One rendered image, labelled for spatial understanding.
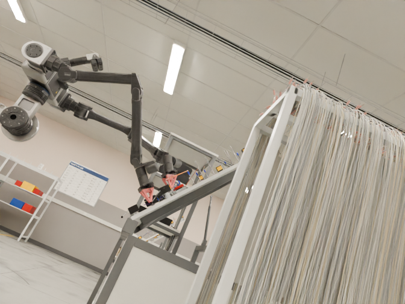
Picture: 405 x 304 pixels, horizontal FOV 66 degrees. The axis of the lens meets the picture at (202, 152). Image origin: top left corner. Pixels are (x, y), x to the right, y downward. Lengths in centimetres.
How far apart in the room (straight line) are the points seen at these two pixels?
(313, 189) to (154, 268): 82
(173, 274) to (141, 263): 15
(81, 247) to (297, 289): 869
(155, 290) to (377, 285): 89
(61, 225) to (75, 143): 240
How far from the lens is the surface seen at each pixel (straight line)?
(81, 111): 228
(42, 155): 1009
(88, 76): 183
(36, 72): 199
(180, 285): 153
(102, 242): 938
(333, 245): 105
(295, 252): 98
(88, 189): 957
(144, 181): 176
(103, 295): 150
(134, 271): 150
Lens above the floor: 72
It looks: 22 degrees up
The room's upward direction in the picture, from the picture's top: 24 degrees clockwise
